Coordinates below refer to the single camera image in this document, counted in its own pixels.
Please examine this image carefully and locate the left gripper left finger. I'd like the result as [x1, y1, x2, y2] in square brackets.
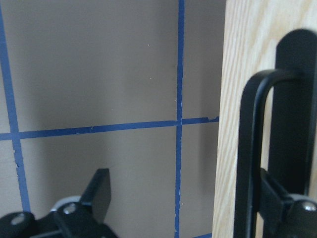
[53, 169, 117, 238]

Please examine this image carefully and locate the wooden drawer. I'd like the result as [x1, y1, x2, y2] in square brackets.
[212, 0, 317, 238]

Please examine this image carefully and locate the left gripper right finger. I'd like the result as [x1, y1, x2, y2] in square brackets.
[259, 169, 317, 238]

